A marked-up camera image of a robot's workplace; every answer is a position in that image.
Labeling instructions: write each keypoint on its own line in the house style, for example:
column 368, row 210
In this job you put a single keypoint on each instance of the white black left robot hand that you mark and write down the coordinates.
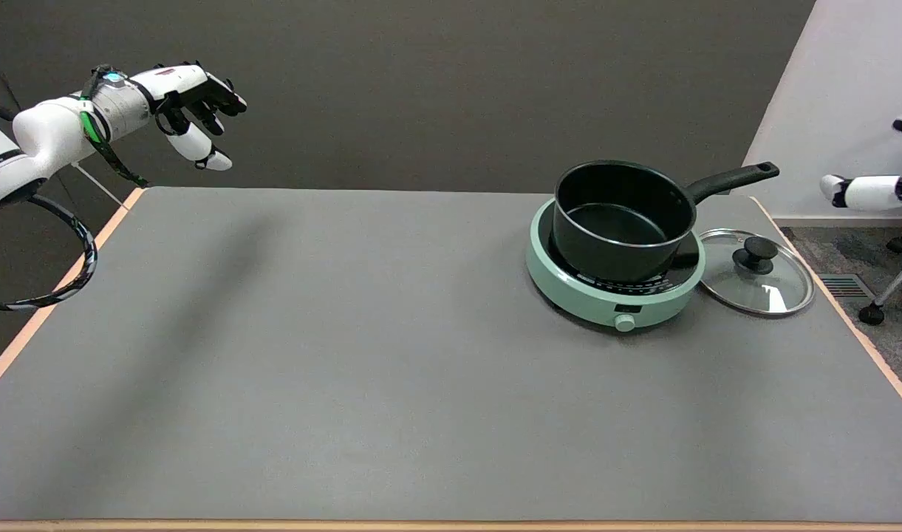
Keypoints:
column 188, row 83

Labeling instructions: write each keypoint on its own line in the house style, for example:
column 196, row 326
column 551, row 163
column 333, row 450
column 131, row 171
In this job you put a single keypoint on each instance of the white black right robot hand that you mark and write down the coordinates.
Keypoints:
column 864, row 192

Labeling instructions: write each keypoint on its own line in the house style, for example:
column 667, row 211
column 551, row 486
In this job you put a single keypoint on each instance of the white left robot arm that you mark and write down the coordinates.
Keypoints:
column 48, row 133

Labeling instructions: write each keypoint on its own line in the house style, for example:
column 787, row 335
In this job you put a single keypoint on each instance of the grey floor vent grille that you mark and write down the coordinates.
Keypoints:
column 846, row 285

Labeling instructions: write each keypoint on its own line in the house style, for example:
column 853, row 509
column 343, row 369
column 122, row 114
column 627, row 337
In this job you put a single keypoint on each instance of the rolling stand base with castors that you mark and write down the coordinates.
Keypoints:
column 872, row 314

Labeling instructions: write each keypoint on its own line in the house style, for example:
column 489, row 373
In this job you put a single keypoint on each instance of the glass lid with black knob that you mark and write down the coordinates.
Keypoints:
column 761, row 284

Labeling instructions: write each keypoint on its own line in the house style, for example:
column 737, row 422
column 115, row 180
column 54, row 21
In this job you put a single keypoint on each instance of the mint green induction cooker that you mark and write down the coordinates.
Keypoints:
column 591, row 295

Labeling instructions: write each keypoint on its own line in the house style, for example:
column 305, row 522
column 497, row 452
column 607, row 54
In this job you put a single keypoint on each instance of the grey table mat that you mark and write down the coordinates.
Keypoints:
column 347, row 355

